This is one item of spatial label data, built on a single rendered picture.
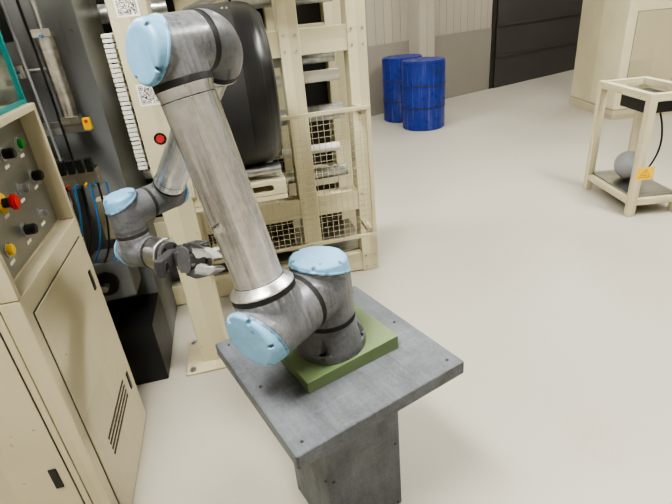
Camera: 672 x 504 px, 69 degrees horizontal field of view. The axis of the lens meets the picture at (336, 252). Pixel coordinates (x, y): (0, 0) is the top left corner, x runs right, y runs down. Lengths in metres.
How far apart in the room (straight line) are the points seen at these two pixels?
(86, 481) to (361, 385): 0.88
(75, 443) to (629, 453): 1.76
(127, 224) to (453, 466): 1.32
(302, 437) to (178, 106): 0.74
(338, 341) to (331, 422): 0.20
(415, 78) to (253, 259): 5.05
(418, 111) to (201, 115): 5.12
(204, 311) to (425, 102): 4.31
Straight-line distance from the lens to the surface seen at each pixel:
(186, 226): 2.08
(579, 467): 1.96
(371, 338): 1.34
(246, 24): 1.81
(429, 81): 5.94
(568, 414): 2.12
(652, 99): 3.60
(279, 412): 1.23
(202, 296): 2.22
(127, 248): 1.46
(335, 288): 1.17
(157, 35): 0.98
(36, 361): 1.45
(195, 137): 0.99
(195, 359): 2.46
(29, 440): 1.62
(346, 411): 1.20
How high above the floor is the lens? 1.46
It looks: 27 degrees down
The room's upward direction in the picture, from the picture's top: 6 degrees counter-clockwise
